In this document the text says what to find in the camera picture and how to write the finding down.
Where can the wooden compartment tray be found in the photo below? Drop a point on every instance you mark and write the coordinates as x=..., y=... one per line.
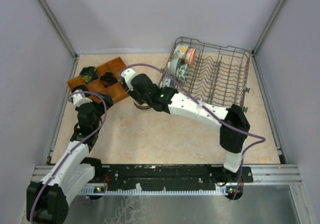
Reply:
x=116, y=91

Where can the blue dotted bowl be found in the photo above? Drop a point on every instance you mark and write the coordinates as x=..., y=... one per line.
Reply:
x=167, y=82

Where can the orange flower rolled cloth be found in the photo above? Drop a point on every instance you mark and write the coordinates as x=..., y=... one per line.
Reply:
x=108, y=79

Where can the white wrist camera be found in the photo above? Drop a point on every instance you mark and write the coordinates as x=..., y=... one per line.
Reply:
x=126, y=77
x=78, y=98

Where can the yellow blue patterned bowl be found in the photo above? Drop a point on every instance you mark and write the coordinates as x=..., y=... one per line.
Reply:
x=180, y=51

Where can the aluminium frame rail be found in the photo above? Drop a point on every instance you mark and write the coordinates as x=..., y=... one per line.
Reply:
x=275, y=174

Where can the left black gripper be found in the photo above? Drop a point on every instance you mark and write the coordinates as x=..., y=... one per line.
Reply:
x=100, y=105

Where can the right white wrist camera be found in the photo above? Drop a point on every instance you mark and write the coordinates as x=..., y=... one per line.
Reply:
x=126, y=77

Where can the orange patterned bowl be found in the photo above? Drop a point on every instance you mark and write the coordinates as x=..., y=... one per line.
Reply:
x=190, y=56

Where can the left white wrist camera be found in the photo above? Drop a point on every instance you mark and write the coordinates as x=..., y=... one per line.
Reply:
x=78, y=98

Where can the grey wire dish rack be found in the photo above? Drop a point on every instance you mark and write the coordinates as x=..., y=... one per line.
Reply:
x=218, y=75

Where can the green leaf bowl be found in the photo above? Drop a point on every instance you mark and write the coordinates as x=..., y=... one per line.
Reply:
x=183, y=73

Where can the orange green star bowl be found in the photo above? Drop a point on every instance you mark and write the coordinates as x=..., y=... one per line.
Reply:
x=143, y=105

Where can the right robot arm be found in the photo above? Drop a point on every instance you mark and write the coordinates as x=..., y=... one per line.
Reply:
x=171, y=101

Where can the blue flower rolled cloth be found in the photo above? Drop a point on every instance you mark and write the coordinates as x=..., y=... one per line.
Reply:
x=79, y=88

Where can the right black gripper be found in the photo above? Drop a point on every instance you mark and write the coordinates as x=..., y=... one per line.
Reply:
x=133, y=93

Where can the pale green bowl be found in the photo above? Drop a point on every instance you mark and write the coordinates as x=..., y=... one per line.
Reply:
x=173, y=66

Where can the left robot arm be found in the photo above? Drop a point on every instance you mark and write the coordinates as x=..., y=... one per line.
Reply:
x=49, y=199

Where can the blue white floral bowl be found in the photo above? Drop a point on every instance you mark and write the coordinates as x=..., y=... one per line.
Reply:
x=143, y=108

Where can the yellow flower dark cloth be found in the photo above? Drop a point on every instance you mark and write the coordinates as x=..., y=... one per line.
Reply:
x=89, y=74

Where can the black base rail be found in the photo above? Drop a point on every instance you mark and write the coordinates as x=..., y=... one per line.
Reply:
x=176, y=179

